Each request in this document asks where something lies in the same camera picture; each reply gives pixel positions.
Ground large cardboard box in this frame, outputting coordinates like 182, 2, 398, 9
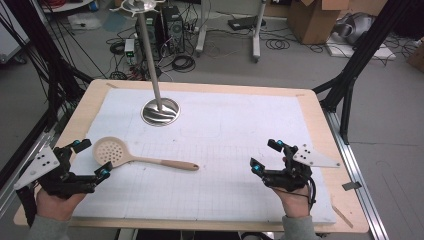
287, 0, 389, 45

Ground tan tape strip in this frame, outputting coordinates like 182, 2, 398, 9
331, 203, 354, 229

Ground person's left hand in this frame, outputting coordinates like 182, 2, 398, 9
35, 188, 88, 222

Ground person's right hand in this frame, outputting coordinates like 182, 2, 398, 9
271, 186, 312, 219

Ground white grid mat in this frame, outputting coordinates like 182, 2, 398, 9
71, 88, 337, 225

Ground coiled black cable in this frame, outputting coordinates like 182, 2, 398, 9
109, 40, 126, 56
171, 54, 197, 74
265, 38, 291, 51

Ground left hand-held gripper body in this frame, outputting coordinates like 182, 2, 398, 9
13, 145, 98, 200

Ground white panel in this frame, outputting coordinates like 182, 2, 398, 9
0, 0, 31, 64

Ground metal utensil stand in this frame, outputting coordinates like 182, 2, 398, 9
109, 0, 181, 128

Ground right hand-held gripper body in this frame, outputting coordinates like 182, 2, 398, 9
263, 143, 341, 193

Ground small brown box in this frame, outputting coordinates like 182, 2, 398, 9
407, 38, 424, 73

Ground beige slotted skimmer spoon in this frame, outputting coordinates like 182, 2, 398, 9
92, 136, 200, 172

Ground black computer tower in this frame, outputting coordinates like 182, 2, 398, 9
162, 6, 186, 55

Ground white stand leg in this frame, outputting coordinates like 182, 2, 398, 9
195, 0, 210, 58
252, 0, 268, 64

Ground black metal frame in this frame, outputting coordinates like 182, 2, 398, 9
312, 0, 414, 146
0, 0, 95, 188

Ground white flat board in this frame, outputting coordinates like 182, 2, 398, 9
325, 41, 398, 62

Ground small grey power supply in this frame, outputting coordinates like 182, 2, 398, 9
124, 38, 137, 66

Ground aluminium rail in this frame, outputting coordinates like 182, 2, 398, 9
321, 108, 390, 240
0, 113, 73, 218

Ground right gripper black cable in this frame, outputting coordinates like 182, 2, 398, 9
273, 178, 317, 212

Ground flat black device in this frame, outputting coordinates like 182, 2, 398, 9
227, 15, 267, 32

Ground grey bag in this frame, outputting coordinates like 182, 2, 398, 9
333, 12, 376, 45

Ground black computer case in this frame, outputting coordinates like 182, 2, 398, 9
134, 11, 165, 64

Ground grey tape piece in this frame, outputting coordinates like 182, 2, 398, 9
342, 181, 363, 192

